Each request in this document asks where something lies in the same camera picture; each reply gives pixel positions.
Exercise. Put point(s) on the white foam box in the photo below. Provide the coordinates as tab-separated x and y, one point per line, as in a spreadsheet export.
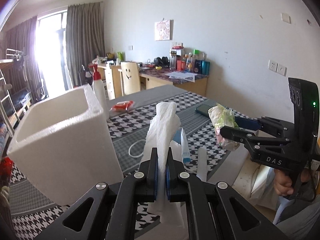
65	160

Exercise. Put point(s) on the person's leg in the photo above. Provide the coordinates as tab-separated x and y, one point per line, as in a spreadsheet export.
300	220

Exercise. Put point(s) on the wall socket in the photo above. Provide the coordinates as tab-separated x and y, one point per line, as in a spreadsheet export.
277	67
178	44

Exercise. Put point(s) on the person's right hand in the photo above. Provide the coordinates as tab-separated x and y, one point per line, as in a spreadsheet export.
282	182

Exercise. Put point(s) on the wooden chair with smiley face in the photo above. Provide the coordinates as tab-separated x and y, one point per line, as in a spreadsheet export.
131	80

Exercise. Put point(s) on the cartoon wall picture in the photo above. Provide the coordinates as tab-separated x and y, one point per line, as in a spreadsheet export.
163	30

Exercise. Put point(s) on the wall switch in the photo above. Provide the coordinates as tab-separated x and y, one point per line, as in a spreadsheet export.
286	18

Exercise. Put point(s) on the dark thermos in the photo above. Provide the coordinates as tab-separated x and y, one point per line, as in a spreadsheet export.
173	61

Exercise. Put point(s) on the patterned bedding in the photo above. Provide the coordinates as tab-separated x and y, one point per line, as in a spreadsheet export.
255	180

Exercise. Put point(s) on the metal bunk bed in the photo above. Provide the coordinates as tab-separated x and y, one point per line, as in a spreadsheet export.
7	90

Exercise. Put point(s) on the black headphones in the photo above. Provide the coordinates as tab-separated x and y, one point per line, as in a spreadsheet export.
161	61

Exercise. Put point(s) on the papers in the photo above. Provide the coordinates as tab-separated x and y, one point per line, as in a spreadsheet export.
182	75

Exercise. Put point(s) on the red snack packet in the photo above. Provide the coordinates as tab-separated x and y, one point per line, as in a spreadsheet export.
122	105

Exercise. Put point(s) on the green wet wipes packet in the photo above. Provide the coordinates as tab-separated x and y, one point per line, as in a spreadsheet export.
220	116

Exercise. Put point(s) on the houndstooth tablecloth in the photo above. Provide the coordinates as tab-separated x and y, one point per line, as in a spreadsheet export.
195	130

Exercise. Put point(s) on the brown curtain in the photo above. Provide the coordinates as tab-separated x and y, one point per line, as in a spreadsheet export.
85	45
22	55

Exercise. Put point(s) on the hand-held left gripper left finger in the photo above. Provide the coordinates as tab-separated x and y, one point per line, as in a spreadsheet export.
155	177

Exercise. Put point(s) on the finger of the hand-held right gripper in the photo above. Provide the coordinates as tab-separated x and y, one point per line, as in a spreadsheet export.
247	123
240	137

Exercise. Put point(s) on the white pump bottle red cap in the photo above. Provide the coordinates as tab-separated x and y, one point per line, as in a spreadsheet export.
100	92

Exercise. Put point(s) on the red plastic bag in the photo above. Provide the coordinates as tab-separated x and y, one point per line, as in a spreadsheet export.
5	167

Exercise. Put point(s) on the wooden desk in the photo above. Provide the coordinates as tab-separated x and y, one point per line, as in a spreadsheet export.
175	85

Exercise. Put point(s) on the white plastic bag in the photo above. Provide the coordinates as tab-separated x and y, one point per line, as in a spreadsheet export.
163	127

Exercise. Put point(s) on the cluster of toiletry bottles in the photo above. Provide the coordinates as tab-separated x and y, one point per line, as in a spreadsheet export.
197	66

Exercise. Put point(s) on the black smartphone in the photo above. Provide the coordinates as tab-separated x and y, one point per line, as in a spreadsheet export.
202	110

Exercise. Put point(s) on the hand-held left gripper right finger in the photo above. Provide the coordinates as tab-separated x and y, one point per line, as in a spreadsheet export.
168	180

